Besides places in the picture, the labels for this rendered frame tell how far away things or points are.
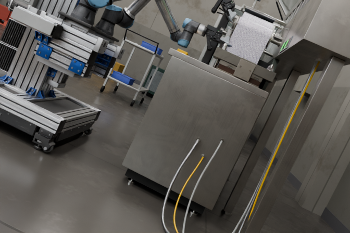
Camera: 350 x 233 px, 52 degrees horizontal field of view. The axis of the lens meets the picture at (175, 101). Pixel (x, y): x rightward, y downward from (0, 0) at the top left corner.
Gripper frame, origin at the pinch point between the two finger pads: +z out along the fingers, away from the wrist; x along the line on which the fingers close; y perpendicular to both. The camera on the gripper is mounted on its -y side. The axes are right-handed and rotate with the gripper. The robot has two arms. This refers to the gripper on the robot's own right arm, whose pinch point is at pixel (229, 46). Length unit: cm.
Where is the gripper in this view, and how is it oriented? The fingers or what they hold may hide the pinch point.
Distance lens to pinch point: 247.0
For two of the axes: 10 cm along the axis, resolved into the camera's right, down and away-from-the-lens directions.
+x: 1.3, -0.2, 9.9
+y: 4.2, -9.0, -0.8
